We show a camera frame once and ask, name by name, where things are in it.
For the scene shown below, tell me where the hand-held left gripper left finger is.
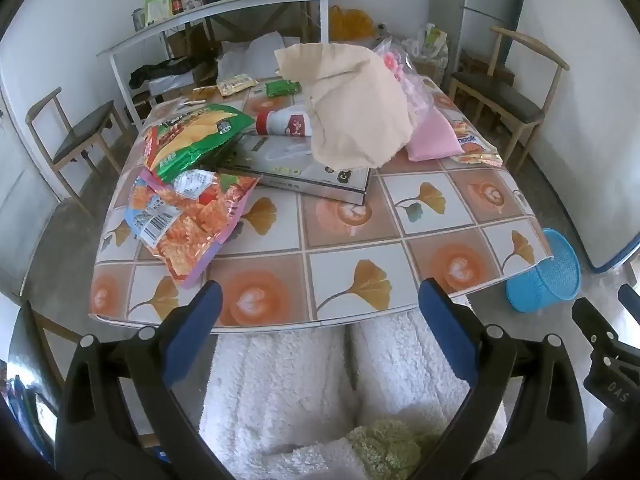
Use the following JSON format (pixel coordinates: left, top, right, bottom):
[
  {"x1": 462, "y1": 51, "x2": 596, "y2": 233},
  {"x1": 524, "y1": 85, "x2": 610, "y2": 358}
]
[{"x1": 54, "y1": 280, "x2": 236, "y2": 480}]

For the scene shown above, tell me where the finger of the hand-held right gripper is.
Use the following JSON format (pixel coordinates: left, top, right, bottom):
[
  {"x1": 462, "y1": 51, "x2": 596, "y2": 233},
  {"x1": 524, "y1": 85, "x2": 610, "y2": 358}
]
[
  {"x1": 571, "y1": 297, "x2": 617, "y2": 348},
  {"x1": 617, "y1": 284, "x2": 640, "y2": 317}
]

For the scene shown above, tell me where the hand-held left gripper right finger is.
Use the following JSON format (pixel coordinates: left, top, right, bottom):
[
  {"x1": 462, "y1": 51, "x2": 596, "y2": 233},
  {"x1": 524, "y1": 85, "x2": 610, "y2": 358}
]
[{"x1": 417, "y1": 279, "x2": 588, "y2": 480}]

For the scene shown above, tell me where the grey cable box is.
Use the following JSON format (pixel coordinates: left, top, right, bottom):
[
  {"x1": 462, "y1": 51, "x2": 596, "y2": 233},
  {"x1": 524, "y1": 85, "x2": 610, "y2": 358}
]
[{"x1": 220, "y1": 132, "x2": 373, "y2": 206}]

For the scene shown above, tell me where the white red-capped milk bottle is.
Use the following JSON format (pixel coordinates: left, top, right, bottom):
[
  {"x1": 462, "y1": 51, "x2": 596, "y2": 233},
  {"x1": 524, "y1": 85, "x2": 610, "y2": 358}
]
[{"x1": 255, "y1": 107, "x2": 321, "y2": 138}]

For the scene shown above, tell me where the blue plastic wastebasket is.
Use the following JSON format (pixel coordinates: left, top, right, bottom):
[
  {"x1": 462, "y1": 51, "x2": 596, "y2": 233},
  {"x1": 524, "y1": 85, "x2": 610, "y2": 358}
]
[{"x1": 505, "y1": 228, "x2": 582, "y2": 314}]

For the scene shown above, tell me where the orange chip bag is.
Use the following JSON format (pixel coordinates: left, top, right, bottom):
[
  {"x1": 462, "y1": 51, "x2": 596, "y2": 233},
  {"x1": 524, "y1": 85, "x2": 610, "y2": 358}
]
[{"x1": 124, "y1": 167, "x2": 263, "y2": 290}]

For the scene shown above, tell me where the green fluffy cloth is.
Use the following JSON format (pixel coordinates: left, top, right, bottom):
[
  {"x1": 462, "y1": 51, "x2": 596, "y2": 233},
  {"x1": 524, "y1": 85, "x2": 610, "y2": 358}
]
[{"x1": 347, "y1": 420, "x2": 441, "y2": 480}]

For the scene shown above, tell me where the orange biscuit packet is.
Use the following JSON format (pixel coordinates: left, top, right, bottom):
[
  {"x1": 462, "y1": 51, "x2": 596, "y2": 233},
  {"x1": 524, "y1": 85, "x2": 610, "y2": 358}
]
[{"x1": 447, "y1": 119, "x2": 503, "y2": 167}]

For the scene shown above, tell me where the green chip bag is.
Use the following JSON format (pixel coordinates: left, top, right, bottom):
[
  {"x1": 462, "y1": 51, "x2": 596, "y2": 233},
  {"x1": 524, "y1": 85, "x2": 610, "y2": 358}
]
[{"x1": 144, "y1": 104, "x2": 257, "y2": 186}]

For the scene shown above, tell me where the wooden chair with dark seat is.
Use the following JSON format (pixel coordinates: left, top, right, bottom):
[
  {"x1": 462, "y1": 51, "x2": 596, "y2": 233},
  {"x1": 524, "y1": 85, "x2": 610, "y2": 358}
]
[
  {"x1": 448, "y1": 25, "x2": 571, "y2": 173},
  {"x1": 25, "y1": 86, "x2": 133, "y2": 216}
]

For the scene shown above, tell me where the yellow snack packet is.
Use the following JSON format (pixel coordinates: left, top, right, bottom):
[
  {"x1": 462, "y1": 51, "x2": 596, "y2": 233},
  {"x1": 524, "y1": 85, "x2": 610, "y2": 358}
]
[{"x1": 216, "y1": 75, "x2": 259, "y2": 97}]

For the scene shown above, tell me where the beige paper bag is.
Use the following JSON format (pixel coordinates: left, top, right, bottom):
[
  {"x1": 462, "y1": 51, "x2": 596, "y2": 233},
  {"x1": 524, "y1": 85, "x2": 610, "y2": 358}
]
[{"x1": 274, "y1": 44, "x2": 416, "y2": 168}]

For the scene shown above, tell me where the small green packet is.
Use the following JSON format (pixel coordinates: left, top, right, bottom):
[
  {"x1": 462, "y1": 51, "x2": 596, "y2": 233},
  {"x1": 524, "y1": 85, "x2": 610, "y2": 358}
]
[{"x1": 265, "y1": 80, "x2": 302, "y2": 99}]

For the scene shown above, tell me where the cardboard box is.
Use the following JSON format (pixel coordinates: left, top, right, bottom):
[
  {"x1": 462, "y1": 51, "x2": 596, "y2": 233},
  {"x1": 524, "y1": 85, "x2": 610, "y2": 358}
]
[{"x1": 412, "y1": 59, "x2": 451, "y2": 82}]

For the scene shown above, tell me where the black cloth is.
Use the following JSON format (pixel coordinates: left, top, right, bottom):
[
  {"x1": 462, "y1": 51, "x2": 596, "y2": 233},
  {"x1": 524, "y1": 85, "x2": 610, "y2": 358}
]
[{"x1": 129, "y1": 57, "x2": 193, "y2": 88}]

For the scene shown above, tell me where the clear bag with pink flowers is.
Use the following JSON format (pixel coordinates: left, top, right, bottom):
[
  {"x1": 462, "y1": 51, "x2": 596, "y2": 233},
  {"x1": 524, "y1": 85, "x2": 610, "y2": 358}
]
[{"x1": 372, "y1": 40, "x2": 436, "y2": 116}]

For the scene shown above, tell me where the white sack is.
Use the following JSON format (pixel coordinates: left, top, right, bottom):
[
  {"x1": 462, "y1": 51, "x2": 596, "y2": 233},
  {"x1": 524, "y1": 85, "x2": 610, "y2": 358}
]
[{"x1": 216, "y1": 32, "x2": 286, "y2": 83}]

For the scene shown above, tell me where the white crumpled plastic bag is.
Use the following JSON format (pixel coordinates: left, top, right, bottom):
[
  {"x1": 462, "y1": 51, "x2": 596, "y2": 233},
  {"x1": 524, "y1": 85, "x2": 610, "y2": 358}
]
[{"x1": 405, "y1": 22, "x2": 449, "y2": 61}]

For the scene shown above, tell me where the orange plastic bag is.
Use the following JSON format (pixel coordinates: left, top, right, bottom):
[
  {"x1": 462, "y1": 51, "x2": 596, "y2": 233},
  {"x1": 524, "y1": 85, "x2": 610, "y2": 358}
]
[{"x1": 329, "y1": 5, "x2": 376, "y2": 41}]

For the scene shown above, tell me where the green box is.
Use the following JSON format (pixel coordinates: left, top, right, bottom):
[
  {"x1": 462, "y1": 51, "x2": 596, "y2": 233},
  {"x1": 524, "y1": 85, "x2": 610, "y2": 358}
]
[{"x1": 145, "y1": 0, "x2": 173, "y2": 26}]

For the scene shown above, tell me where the white side table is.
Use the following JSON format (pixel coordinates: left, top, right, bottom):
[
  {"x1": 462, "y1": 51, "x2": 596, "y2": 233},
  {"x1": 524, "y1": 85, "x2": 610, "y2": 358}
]
[{"x1": 96, "y1": 0, "x2": 337, "y2": 126}]

